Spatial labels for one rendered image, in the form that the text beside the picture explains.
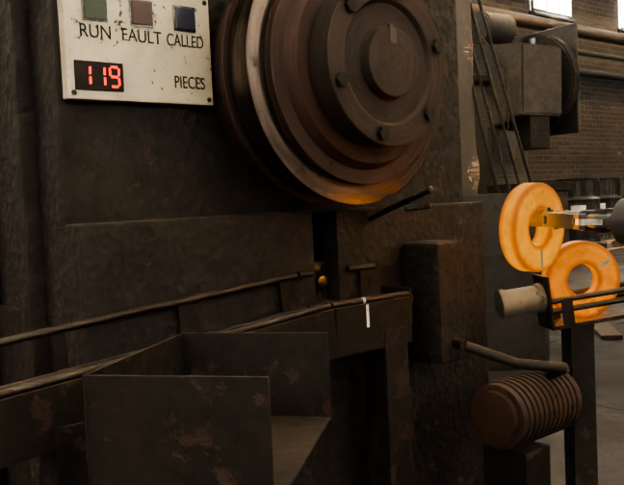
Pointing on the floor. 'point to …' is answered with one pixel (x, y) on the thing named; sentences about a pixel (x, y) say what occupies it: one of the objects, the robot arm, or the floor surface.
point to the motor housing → (522, 424)
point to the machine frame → (203, 242)
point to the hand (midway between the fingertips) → (533, 217)
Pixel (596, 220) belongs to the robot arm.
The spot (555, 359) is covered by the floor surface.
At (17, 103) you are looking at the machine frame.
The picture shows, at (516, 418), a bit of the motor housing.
